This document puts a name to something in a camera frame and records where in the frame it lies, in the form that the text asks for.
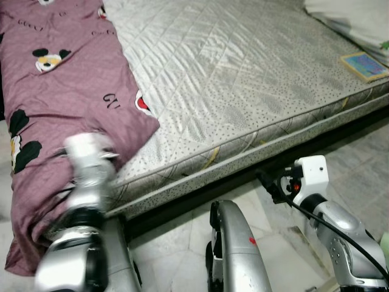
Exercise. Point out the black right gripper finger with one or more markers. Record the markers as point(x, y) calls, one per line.
point(270, 185)

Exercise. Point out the colourful picture puzzle board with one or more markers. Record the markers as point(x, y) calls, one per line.
point(364, 66)

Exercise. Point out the white pillow with writing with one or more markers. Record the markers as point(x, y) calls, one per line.
point(358, 24)

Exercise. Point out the pink cartoon mouse blanket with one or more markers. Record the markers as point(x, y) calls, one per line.
point(61, 91)

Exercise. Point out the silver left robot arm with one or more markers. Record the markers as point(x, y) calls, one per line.
point(73, 255)

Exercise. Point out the grey right robot leg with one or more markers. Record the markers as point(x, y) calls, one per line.
point(237, 255)

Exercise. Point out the grey robot leg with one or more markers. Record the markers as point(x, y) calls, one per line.
point(237, 255)
point(124, 261)

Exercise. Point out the white quilted mattress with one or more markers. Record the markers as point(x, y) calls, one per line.
point(243, 79)

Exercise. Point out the grey left robot leg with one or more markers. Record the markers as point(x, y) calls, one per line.
point(124, 261)

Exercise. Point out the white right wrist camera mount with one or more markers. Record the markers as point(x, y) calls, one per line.
point(313, 176)

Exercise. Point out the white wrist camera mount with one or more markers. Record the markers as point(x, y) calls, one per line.
point(313, 176)
point(88, 152)

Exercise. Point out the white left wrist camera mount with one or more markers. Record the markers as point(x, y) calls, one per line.
point(88, 152)

